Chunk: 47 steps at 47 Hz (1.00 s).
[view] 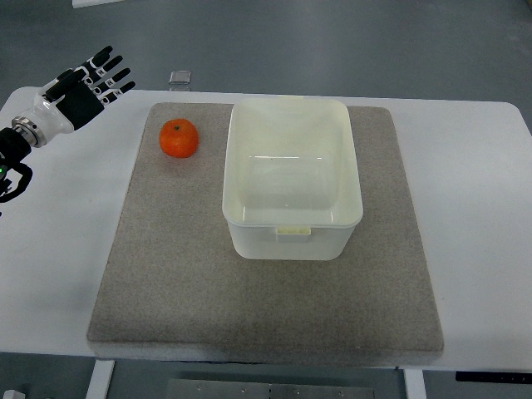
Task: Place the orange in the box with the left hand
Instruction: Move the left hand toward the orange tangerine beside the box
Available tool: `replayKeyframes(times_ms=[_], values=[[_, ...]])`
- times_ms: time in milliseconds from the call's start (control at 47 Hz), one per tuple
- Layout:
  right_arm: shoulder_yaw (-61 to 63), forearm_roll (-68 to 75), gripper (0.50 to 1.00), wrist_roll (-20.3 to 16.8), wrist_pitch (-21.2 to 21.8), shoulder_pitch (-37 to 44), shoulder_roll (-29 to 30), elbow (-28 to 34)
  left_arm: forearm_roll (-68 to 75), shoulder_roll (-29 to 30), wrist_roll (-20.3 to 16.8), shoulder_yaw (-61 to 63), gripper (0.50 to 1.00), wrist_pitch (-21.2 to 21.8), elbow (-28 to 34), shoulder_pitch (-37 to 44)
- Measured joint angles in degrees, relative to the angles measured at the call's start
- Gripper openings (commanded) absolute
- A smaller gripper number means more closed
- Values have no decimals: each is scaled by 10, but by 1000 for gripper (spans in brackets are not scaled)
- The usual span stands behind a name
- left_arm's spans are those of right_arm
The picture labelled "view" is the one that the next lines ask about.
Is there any black table control panel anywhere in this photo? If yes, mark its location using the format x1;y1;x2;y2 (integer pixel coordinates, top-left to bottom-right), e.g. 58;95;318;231
455;371;532;385

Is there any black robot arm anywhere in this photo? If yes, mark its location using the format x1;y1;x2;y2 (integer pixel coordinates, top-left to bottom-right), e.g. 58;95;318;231
1;46;135;204

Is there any white left table leg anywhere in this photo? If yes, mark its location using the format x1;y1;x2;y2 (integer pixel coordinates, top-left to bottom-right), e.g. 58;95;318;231
86;360;116;399

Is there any white right table leg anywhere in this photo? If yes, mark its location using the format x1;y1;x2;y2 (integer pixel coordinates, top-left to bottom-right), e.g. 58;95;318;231
403;369;427;399

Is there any white object bottom left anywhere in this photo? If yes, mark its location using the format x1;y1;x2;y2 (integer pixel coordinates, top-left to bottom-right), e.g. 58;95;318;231
2;389;26;399

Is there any grey felt mat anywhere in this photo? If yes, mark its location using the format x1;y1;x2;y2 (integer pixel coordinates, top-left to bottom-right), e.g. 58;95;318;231
86;102;444;366

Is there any white object top edge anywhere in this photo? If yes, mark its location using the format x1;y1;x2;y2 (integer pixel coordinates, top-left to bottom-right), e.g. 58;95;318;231
71;0;121;8

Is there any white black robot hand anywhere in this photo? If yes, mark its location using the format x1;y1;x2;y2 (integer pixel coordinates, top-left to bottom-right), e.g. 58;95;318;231
26;46;135;145

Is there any orange fruit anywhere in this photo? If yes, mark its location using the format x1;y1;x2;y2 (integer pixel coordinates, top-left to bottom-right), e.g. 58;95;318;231
159;119;200;158

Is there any white plastic box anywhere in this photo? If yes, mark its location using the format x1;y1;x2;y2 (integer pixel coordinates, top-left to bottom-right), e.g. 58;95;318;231
222;97;363;260

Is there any white table leg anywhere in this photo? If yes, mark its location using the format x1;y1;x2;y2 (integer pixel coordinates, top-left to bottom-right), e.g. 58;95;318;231
86;360;116;399
403;369;427;399

